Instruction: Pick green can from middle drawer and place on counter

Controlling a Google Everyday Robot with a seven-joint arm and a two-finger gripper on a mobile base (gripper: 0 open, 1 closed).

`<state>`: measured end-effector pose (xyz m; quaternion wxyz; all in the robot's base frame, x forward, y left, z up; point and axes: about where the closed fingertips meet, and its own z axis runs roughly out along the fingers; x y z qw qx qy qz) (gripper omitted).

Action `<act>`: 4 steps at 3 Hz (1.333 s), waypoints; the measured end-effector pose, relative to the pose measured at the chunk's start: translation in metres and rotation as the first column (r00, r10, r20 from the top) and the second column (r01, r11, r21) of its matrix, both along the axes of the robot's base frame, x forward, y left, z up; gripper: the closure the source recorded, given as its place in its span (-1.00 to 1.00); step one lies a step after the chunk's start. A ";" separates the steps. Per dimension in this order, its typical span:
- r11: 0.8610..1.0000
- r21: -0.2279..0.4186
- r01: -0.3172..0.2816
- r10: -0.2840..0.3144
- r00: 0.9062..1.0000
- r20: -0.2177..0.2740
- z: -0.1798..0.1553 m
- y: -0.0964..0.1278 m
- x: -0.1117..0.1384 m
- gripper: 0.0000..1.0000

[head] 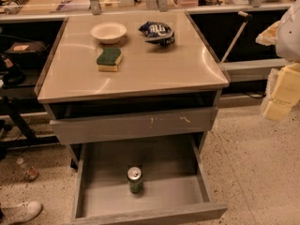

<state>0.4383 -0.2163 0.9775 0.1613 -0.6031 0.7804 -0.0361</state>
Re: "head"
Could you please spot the black bag on shelf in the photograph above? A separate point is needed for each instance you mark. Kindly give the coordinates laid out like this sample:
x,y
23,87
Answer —
x,y
28,55

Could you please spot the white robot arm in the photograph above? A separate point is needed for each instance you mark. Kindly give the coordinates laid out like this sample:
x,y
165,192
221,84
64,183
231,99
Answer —
x,y
288,42

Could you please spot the open grey middle drawer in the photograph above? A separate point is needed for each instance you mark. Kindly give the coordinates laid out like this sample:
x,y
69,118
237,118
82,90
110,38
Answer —
x,y
174,189

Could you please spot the grey drawer cabinet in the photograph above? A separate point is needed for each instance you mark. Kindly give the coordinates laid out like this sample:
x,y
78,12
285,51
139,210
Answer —
x,y
150,78

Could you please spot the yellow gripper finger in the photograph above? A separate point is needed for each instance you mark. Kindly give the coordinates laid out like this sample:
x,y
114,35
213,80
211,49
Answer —
x,y
269,36
282,92

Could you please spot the white stick black tip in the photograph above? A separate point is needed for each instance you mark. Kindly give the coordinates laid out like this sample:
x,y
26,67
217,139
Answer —
x,y
247,17

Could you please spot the green yellow sponge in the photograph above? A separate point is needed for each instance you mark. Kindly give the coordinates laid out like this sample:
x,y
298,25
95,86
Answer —
x,y
109,59

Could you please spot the green soda can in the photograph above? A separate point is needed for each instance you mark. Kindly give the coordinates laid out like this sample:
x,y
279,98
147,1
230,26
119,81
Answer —
x,y
135,179

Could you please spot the white bowl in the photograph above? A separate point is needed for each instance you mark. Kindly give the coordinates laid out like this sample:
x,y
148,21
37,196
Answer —
x,y
108,32

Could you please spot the blue chip bag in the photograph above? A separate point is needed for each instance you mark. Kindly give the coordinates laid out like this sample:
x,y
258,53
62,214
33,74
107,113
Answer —
x,y
157,33

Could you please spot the closed grey top drawer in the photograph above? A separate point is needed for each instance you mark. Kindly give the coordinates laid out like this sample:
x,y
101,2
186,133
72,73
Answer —
x,y
133,125

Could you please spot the white sneaker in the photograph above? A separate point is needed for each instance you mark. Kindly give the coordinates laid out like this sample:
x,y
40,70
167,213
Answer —
x,y
20,213

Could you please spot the plastic bottle on floor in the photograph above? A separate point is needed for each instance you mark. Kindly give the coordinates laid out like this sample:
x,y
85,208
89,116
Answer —
x,y
29,171

